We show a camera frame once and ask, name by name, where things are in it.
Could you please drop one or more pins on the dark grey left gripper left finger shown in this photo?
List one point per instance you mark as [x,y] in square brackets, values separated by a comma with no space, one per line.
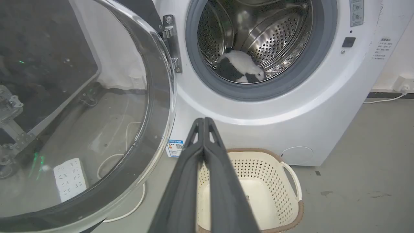
[181,191]

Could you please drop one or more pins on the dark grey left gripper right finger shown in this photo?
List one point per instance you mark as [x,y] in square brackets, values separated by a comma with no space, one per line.
[226,194]

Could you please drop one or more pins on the white front-load washing machine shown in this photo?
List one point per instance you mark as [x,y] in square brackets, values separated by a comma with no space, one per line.
[291,106]

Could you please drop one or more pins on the round glass washing machine door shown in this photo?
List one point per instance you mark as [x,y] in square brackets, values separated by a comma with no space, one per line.
[97,106]

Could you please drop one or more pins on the metal door hinge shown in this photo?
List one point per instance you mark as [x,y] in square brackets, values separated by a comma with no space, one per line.
[172,42]

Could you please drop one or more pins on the cream perforated laundry basket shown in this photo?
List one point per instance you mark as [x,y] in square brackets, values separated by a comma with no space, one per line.
[275,194]

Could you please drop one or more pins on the white power strip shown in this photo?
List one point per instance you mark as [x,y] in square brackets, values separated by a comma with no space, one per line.
[70,179]

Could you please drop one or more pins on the black and white plush toy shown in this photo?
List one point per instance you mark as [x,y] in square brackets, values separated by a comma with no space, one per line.
[240,66]

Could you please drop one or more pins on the white wall socket plug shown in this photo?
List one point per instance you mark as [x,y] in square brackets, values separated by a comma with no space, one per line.
[403,84]

